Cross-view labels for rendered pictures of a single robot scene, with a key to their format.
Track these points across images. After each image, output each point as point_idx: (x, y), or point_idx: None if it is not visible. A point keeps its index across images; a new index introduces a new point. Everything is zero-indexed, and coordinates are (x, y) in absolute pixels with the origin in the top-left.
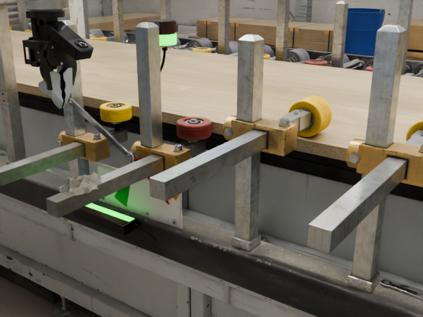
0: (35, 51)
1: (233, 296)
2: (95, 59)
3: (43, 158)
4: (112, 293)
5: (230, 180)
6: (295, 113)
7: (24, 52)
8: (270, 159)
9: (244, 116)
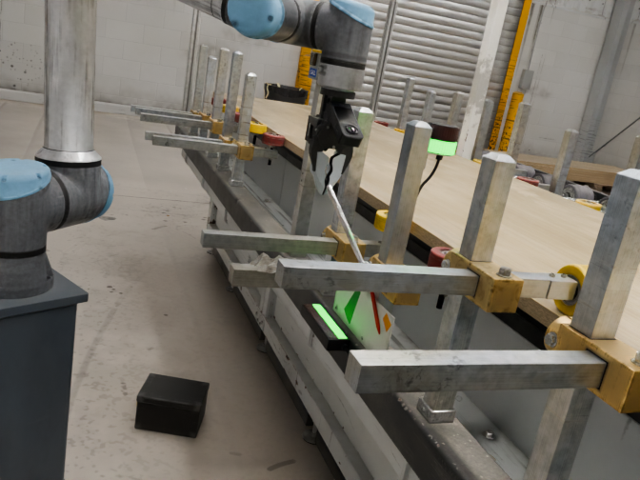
0: (314, 128)
1: (410, 477)
2: (447, 177)
3: (285, 238)
4: (353, 437)
5: (485, 347)
6: (550, 275)
7: (307, 128)
8: (530, 334)
9: (466, 250)
